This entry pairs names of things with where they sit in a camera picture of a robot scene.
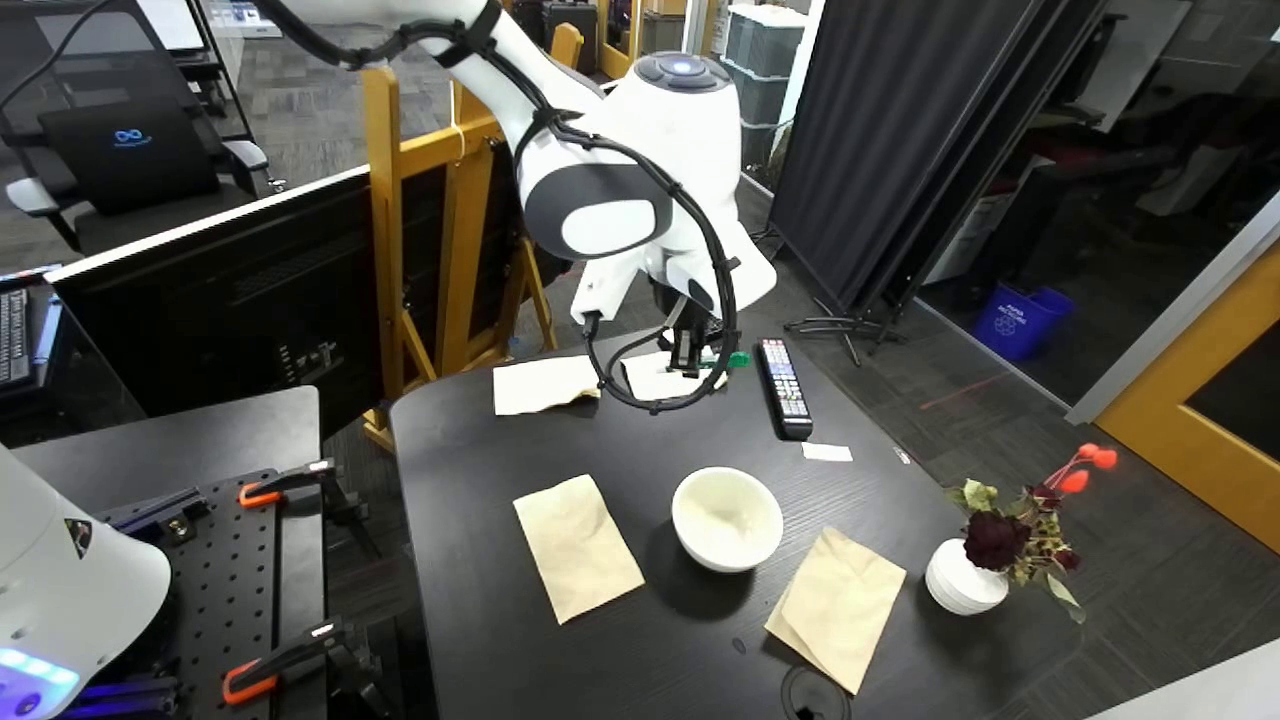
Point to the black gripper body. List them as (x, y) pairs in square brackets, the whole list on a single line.
[(687, 308)]

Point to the green and white marker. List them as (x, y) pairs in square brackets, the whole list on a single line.
[(728, 356)]

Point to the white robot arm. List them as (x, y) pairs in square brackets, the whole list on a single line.
[(664, 122)]

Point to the white ceramic bowl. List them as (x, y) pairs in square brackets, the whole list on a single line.
[(726, 520)]

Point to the long black remote control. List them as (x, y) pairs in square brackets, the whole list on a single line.
[(786, 384)]

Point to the white paper sheet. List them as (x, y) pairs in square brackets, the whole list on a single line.
[(540, 384)]

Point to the small white eraser block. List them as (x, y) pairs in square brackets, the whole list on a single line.
[(826, 452)]

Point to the tan cloth napkin left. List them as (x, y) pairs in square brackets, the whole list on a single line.
[(578, 547)]

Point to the tan cloth napkin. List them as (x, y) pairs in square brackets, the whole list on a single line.
[(839, 611), (578, 547)]

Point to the wooden chair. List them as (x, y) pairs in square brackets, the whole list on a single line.
[(460, 241)]

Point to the grey stacked storage bins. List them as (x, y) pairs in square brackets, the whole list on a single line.
[(761, 62)]

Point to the black curtain divider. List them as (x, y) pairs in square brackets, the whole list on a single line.
[(907, 122)]

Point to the tan cloth napkin right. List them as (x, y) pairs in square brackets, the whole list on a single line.
[(839, 611)]

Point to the blue plastic bin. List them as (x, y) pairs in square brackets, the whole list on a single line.
[(1022, 321)]

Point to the small white round vase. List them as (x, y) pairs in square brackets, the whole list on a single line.
[(961, 585)]

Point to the dried flower bouquet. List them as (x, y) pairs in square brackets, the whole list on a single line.
[(998, 541)]

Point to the black monitor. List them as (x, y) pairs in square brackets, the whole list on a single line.
[(226, 314)]

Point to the black perforated mounting table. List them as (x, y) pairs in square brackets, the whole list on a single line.
[(252, 562)]

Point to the orange wooden door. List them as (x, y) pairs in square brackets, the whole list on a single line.
[(1201, 400)]

